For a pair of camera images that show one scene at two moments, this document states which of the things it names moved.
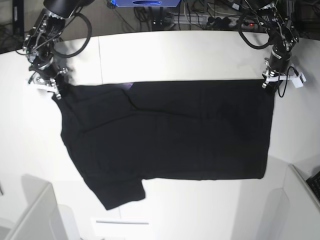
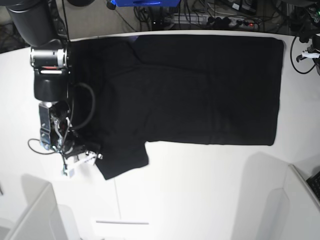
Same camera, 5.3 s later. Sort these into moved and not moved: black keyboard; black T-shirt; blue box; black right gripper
Moved: black right gripper; black T-shirt
Not moved: black keyboard; blue box
